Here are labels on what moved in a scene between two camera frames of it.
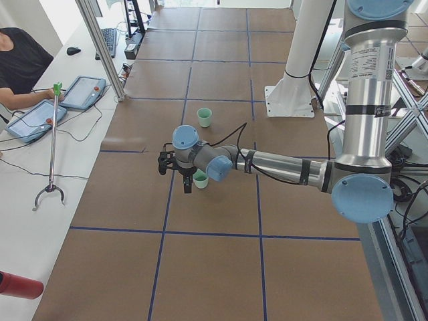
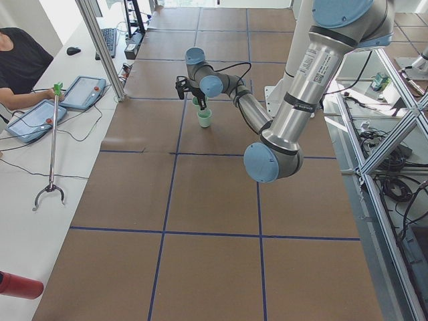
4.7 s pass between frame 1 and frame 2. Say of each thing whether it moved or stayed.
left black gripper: moved
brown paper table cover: stayed
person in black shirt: stayed
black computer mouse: stayed
